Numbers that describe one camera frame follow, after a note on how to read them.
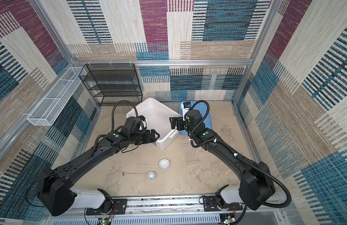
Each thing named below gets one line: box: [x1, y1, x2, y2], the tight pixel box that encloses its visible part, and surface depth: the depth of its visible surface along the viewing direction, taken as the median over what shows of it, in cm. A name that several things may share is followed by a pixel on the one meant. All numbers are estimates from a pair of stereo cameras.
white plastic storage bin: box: [126, 97, 182, 150], surface depth 98 cm
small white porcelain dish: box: [146, 171, 156, 180], surface depth 83 cm
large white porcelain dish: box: [158, 158, 171, 171], surface depth 89 cm
